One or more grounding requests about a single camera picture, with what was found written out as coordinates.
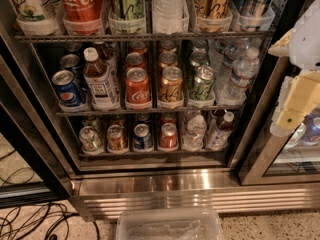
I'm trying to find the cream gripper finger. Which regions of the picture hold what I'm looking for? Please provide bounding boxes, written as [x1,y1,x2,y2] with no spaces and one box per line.
[275,71,320,130]
[268,29,293,57]

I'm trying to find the red coke can top shelf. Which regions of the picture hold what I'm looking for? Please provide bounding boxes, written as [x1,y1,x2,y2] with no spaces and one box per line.
[62,0,104,35]

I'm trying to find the red coke can shelf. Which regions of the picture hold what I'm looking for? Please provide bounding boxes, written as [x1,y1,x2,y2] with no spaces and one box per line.
[62,0,104,35]
[126,68,151,110]

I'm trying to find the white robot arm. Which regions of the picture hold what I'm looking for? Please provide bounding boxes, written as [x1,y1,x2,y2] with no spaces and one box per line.
[268,0,320,137]

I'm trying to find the water bottle middle shelf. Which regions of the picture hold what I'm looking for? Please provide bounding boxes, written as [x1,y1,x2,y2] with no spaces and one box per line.
[217,47,260,105]

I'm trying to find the water bottle shelf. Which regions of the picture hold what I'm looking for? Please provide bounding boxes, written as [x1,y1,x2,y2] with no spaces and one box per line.
[217,47,260,105]
[152,0,185,34]
[183,114,207,151]

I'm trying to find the dark blue can top shelf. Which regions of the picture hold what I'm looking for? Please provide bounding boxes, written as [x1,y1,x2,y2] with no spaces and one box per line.
[232,0,271,32]

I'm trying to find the right glass fridge door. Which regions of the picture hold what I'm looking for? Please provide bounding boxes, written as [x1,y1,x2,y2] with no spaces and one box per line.
[238,56,320,185]

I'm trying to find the gold can top shelf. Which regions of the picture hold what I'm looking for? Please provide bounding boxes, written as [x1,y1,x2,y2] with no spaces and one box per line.
[193,0,229,32]

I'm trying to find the green can middle shelf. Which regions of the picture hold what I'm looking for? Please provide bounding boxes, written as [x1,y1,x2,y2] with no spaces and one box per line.
[189,65,216,105]

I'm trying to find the green can shelf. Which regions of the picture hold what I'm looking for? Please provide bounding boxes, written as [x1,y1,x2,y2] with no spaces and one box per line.
[189,65,216,105]
[109,0,146,34]

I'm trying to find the tea bottle bottom shelf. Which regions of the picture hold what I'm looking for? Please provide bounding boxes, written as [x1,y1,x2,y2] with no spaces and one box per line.
[205,110,235,151]

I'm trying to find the orange can middle shelf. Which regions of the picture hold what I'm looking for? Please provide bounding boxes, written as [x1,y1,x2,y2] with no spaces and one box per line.
[158,66,184,109]

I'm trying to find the orange can shelf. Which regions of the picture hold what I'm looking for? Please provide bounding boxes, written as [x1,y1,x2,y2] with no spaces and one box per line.
[107,124,128,153]
[158,66,184,109]

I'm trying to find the water bottle bottom shelf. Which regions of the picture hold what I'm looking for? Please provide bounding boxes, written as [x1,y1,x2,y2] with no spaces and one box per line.
[183,114,207,151]

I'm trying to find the water bottle top shelf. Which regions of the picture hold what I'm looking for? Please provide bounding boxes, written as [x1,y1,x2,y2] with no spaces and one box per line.
[152,0,185,34]

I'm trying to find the red can bottom shelf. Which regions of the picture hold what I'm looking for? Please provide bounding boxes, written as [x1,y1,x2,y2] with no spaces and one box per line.
[159,123,178,151]

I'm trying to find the red coke can middle shelf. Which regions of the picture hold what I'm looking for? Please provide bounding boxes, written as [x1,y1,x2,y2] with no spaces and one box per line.
[126,68,151,110]

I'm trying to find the green can top shelf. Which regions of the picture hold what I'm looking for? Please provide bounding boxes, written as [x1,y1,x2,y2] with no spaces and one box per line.
[109,0,146,34]

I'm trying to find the blue can bottom shelf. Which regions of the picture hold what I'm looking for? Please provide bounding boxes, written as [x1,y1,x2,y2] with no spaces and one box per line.
[133,124,153,151]

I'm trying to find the orange can bottom shelf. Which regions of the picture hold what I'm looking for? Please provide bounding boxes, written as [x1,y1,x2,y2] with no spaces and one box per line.
[107,124,128,153]

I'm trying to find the silver can bottom shelf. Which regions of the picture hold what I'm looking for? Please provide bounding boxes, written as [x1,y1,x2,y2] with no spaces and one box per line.
[79,126,103,155]

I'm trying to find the blue pepsi can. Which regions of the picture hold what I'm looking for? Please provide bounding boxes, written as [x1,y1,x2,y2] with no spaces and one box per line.
[52,70,86,112]

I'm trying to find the white 7up can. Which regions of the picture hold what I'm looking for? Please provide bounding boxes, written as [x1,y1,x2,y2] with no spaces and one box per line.
[11,0,56,35]

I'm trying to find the brown tea bottle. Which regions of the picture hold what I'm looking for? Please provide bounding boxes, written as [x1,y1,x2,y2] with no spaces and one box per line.
[83,47,119,110]

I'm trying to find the clear plastic bin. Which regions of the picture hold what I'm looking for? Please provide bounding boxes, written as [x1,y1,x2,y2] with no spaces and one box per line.
[116,207,225,240]

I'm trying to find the black floor cables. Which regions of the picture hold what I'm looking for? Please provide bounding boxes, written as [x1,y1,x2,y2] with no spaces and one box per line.
[0,148,101,240]

